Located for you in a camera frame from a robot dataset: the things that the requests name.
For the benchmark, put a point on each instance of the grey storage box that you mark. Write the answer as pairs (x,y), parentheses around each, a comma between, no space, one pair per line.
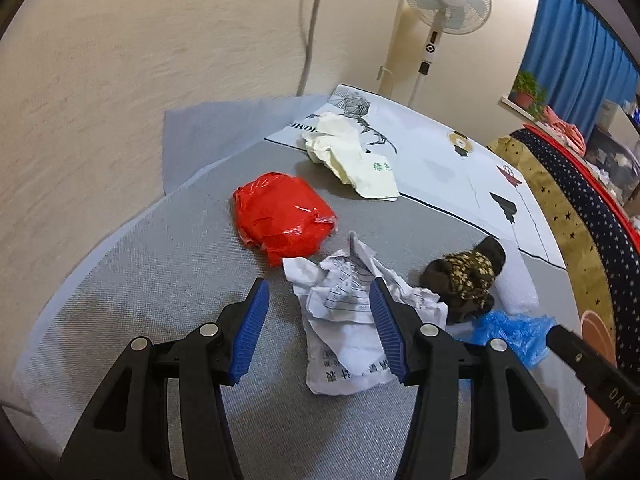
(612,115)

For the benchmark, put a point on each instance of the red plastic wrapper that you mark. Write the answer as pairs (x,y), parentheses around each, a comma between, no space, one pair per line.
(280,215)

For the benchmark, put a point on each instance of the potted green plant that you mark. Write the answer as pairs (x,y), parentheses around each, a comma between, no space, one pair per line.
(524,97)

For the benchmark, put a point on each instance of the pink trash bin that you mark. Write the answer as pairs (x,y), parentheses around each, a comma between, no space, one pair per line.
(597,330)

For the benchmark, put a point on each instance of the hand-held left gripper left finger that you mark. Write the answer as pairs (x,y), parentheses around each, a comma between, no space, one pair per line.
(250,330)

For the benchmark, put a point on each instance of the clear plastic storage bin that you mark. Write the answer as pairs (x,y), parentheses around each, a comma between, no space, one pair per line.
(612,160)

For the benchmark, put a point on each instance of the pale blue underlay sheet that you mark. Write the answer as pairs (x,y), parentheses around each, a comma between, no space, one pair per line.
(210,135)

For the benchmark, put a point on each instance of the white wall outlet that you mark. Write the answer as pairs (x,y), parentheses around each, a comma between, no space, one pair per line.
(382,73)

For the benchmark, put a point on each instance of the red blanket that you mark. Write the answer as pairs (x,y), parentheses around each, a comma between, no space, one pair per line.
(600,187)

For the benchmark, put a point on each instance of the dark patterned cloth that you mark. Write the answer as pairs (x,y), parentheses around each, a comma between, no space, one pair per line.
(465,270)

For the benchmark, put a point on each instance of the pink folded clothes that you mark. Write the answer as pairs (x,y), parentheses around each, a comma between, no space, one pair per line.
(562,127)

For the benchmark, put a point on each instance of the blue curtain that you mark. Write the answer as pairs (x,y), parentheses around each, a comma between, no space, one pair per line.
(575,50)

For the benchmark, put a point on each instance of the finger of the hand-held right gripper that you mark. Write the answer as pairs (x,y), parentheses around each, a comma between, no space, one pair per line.
(570,347)

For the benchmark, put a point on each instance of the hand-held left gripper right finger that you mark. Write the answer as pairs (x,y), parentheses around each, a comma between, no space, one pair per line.
(387,330)

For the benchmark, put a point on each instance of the printed white paper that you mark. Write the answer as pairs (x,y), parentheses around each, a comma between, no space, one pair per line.
(340,310)

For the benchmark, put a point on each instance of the crumpled cream paper bag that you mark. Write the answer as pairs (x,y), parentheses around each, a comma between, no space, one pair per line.
(350,160)

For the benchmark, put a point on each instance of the blue plastic shoe cover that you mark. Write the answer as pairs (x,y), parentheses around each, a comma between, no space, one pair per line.
(510,332)

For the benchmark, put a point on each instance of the navy star bed sheet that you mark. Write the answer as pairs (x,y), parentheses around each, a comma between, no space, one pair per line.
(600,240)

